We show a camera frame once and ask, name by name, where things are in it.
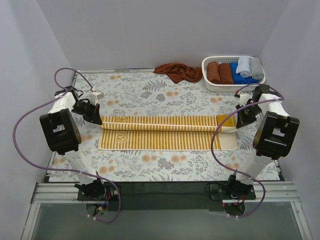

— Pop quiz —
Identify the aluminium frame rail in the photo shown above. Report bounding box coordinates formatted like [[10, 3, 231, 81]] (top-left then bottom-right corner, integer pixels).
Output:
[[31, 181, 301, 203]]

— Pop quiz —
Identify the rolled brown towel right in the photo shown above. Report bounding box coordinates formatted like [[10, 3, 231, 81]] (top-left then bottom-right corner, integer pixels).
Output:
[[218, 63, 234, 85]]

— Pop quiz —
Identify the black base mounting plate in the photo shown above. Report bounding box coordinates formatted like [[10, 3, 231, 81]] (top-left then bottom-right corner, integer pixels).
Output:
[[75, 181, 256, 217]]

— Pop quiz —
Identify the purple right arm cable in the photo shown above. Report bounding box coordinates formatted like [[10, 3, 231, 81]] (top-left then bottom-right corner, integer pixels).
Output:
[[210, 83, 286, 219]]

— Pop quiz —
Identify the rolled light blue towel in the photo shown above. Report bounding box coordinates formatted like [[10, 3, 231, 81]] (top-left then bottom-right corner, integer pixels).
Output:
[[236, 55, 251, 78]]

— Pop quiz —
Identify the rolled grey towel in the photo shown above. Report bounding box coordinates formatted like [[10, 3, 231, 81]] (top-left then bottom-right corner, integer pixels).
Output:
[[249, 57, 265, 81]]

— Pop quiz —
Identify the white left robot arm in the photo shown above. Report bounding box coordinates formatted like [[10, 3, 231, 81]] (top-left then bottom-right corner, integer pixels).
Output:
[[39, 86, 107, 200]]

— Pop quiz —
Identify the crumpled brown towel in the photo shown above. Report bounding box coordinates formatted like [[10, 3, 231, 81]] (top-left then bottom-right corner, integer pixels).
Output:
[[153, 62, 203, 84]]

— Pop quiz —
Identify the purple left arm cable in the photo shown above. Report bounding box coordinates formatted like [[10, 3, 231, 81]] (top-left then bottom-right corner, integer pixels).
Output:
[[12, 67, 122, 224]]

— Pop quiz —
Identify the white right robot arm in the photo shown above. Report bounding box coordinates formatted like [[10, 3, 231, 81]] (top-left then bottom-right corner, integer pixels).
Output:
[[225, 84, 300, 199]]

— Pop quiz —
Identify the rolled brown towel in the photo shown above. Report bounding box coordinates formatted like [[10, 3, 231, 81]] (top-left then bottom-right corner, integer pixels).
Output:
[[206, 61, 221, 85], [218, 63, 234, 85]]

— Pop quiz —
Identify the yellow striped towel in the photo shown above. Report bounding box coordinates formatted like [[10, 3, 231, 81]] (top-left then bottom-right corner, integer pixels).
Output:
[[98, 115, 238, 151]]

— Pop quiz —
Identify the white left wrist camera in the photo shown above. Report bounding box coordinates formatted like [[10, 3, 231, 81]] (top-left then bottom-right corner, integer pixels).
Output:
[[89, 91, 104, 106]]

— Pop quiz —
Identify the rolled brown towel left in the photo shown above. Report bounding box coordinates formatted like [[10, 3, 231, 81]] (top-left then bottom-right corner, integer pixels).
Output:
[[206, 61, 221, 85]]

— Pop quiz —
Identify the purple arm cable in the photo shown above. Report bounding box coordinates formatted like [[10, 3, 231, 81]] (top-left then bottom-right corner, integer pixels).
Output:
[[12, 67, 122, 224], [210, 83, 286, 219]]

